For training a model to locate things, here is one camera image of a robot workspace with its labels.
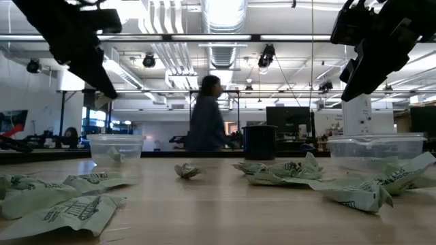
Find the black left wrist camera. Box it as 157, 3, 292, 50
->
90, 8, 123, 35

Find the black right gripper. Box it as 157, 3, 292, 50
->
339, 0, 436, 102

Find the thin hanging cable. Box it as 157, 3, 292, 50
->
308, 0, 315, 109

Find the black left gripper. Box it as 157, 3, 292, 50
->
12, 0, 119, 99

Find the black cylindrical cup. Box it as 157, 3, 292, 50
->
241, 125, 279, 161

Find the long green printed packet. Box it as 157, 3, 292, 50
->
373, 151, 436, 197

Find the person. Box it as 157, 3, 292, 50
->
185, 74, 236, 152
63, 127, 80, 150

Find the silver ceiling air duct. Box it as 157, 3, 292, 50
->
200, 0, 249, 69

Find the black hanging camera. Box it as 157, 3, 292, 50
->
142, 53, 157, 68
258, 43, 276, 68
26, 58, 42, 74

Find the small round clear plastic container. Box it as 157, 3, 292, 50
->
87, 133, 146, 167

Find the dark cabinet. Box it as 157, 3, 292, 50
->
410, 105, 436, 139

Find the green packet ball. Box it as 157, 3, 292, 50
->
174, 162, 208, 180

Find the puffy pale green packet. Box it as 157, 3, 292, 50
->
0, 174, 80, 221

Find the dark wall screen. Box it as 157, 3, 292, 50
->
0, 109, 29, 133

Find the small pale green packet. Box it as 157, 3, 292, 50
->
106, 146, 126, 163
94, 94, 114, 110

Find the white pillar panel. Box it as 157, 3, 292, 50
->
341, 93, 373, 136

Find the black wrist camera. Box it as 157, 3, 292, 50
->
90, 8, 123, 35
330, 0, 379, 46

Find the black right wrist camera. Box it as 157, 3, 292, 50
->
330, 0, 379, 46

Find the black background rig frame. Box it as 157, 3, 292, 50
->
57, 88, 115, 148
188, 89, 241, 150

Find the large clear plastic container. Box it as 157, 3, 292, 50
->
327, 132, 429, 174

